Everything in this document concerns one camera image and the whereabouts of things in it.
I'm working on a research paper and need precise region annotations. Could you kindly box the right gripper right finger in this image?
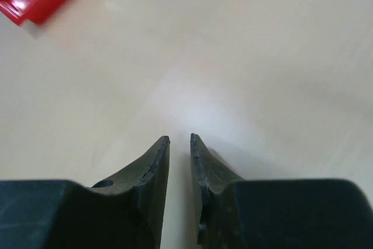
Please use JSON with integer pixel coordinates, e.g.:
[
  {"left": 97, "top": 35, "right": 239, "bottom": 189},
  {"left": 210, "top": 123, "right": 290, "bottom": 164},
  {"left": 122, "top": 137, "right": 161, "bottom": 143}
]
[{"left": 190, "top": 134, "right": 372, "bottom": 248}]

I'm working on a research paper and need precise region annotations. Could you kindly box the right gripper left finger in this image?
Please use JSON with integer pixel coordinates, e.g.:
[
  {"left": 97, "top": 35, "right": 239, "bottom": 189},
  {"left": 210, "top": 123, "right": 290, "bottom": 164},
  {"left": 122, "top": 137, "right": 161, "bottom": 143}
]
[{"left": 1, "top": 136, "right": 170, "bottom": 248}]

